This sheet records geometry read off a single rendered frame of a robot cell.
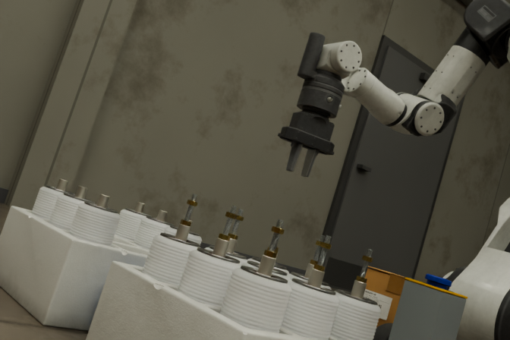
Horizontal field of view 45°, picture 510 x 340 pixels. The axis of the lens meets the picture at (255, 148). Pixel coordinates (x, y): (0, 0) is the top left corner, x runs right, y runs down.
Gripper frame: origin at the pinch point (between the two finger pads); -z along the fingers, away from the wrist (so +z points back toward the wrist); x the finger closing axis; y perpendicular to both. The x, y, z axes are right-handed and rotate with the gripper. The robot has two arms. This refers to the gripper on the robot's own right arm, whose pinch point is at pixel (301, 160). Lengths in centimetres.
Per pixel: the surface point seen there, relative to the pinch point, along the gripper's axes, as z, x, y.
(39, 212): -29, 43, -42
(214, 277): -25.7, 20.2, 22.9
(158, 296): -31.3, 26.8, 19.0
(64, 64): 37, 37, -247
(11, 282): -45, 44, -35
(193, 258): -23.9, 23.4, 19.7
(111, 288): -34.2, 31.2, 5.3
